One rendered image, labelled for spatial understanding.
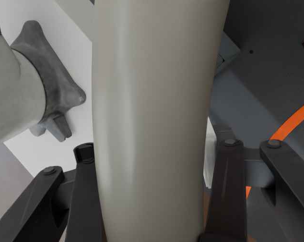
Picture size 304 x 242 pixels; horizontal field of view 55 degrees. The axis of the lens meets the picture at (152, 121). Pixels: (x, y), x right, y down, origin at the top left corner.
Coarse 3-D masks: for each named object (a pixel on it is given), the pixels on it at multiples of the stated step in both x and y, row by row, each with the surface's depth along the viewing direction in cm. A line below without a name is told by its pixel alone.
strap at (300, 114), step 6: (300, 108) 122; (294, 114) 124; (300, 114) 123; (288, 120) 126; (294, 120) 125; (300, 120) 124; (282, 126) 127; (288, 126) 126; (294, 126) 125; (276, 132) 129; (282, 132) 128; (288, 132) 127; (270, 138) 131; (276, 138) 130; (282, 138) 129; (246, 186) 142; (246, 192) 143; (246, 198) 144
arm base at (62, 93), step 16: (32, 32) 53; (16, 48) 52; (32, 48) 53; (48, 48) 54; (48, 64) 53; (48, 80) 52; (64, 80) 54; (48, 96) 53; (64, 96) 55; (80, 96) 54; (48, 112) 55; (64, 112) 58; (32, 128) 63; (48, 128) 58; (64, 128) 58
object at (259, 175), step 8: (216, 128) 17; (224, 128) 17; (216, 136) 16; (224, 136) 16; (232, 136) 16; (248, 152) 14; (256, 152) 14; (248, 160) 13; (256, 160) 13; (248, 168) 13; (256, 168) 13; (264, 168) 13; (248, 176) 13; (256, 176) 13; (264, 176) 13; (272, 176) 13; (248, 184) 14; (256, 184) 13; (264, 184) 13; (272, 184) 13
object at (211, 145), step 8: (208, 120) 17; (208, 128) 15; (208, 136) 14; (208, 144) 14; (216, 144) 14; (208, 152) 14; (208, 160) 15; (208, 168) 15; (208, 176) 15; (208, 184) 15
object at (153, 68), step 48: (96, 0) 6; (144, 0) 5; (192, 0) 5; (96, 48) 6; (144, 48) 6; (192, 48) 6; (96, 96) 7; (144, 96) 6; (192, 96) 6; (96, 144) 7; (144, 144) 6; (192, 144) 7; (144, 192) 7; (192, 192) 7; (144, 240) 7; (192, 240) 8
